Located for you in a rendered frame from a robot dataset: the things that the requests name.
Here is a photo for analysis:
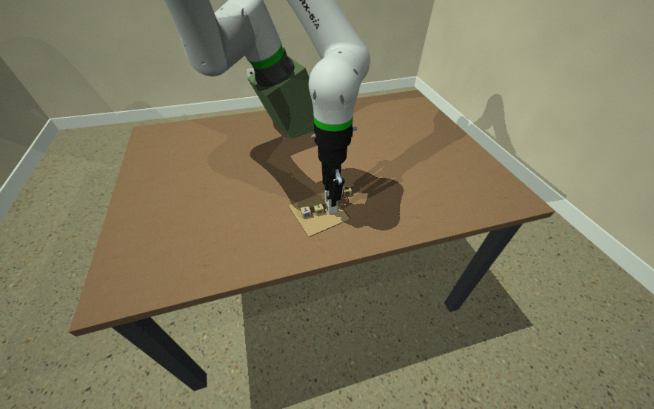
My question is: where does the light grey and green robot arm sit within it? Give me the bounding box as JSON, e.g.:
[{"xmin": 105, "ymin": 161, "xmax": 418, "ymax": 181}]
[{"xmin": 164, "ymin": 0, "xmax": 370, "ymax": 150}]

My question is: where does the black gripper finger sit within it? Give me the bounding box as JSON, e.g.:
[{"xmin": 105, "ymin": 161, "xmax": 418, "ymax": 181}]
[
  {"xmin": 326, "ymin": 167, "xmax": 345, "ymax": 214},
  {"xmin": 321, "ymin": 163, "xmax": 329, "ymax": 207}
]

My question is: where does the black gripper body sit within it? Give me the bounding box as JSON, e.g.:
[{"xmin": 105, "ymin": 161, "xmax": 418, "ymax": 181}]
[{"xmin": 318, "ymin": 146, "xmax": 347, "ymax": 178}]

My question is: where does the tan mat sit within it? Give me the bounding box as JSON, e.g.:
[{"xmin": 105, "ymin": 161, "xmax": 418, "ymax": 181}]
[{"xmin": 289, "ymin": 192, "xmax": 350, "ymax": 237}]

